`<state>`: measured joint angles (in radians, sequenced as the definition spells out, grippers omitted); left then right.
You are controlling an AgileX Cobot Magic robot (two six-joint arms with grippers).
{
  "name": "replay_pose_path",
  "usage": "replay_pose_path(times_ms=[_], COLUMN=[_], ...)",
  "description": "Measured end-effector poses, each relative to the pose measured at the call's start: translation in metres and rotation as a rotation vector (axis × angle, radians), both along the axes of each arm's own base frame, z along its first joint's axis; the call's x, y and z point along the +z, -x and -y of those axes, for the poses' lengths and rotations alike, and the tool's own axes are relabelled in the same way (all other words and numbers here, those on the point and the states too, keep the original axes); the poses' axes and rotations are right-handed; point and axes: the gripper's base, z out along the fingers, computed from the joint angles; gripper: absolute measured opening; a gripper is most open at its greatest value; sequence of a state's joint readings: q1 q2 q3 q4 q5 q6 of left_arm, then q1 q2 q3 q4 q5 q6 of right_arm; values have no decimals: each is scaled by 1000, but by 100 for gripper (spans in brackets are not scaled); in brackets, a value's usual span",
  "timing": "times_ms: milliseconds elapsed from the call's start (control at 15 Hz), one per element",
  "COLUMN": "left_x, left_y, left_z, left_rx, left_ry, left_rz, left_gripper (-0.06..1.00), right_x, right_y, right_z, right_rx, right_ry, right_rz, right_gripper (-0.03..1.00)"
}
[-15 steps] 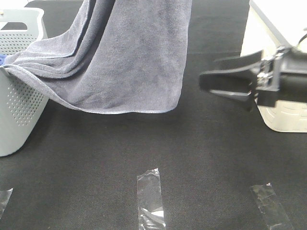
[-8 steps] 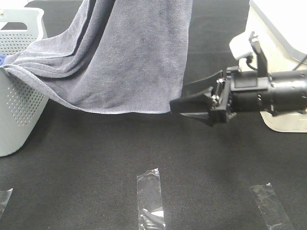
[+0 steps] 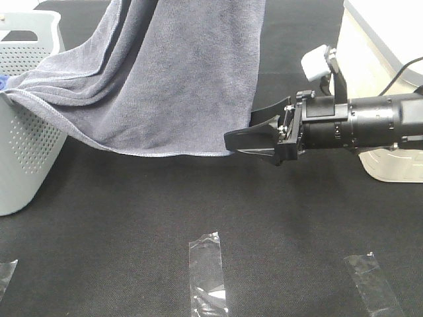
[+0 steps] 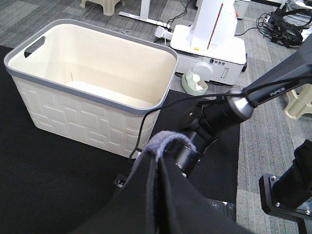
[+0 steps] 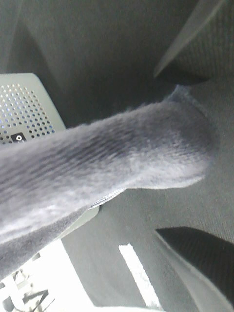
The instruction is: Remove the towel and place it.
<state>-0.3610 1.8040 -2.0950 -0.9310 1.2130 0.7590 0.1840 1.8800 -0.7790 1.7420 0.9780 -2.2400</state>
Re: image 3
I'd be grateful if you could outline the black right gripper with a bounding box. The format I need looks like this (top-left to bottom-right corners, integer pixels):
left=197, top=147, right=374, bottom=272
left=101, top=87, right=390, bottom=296
left=224, top=90, right=315, bottom=165

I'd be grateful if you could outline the blue towel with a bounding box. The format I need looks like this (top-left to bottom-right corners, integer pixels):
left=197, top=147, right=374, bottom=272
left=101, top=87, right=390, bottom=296
left=0, top=75, right=9, bottom=90

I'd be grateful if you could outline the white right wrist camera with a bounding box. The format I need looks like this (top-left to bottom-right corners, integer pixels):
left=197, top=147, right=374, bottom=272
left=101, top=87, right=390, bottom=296
left=300, top=44, right=336, bottom=82

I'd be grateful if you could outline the grey perforated laundry basket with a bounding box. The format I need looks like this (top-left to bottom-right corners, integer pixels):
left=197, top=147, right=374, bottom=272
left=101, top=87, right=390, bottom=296
left=1, top=10, right=66, bottom=216

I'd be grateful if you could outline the grey towel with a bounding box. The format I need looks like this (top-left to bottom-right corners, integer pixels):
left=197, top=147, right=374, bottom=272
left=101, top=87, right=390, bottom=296
left=5, top=1, right=266, bottom=157

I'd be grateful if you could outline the clear tape strip left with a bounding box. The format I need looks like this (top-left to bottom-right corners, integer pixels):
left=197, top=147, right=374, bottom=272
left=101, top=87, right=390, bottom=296
left=0, top=260, right=19, bottom=300

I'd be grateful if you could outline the clear tape strip right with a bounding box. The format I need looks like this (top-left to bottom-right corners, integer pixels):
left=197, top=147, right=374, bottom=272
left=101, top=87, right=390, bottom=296
left=344, top=252, right=405, bottom=317

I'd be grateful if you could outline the clear tape strip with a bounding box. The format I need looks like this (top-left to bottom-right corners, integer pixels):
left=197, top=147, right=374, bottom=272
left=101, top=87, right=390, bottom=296
left=344, top=252, right=405, bottom=317
left=188, top=232, right=229, bottom=316
left=0, top=260, right=19, bottom=300

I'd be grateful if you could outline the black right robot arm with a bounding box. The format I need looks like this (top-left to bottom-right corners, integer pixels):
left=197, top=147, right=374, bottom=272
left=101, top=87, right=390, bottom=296
left=224, top=87, right=422, bottom=166

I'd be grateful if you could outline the clear tape strip centre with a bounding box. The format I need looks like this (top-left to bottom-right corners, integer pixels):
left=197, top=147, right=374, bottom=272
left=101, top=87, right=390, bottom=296
left=188, top=232, right=229, bottom=316

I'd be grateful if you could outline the cream white storage basket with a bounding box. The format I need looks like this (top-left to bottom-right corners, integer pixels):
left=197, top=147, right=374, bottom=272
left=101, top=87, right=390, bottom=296
left=333, top=0, right=423, bottom=184

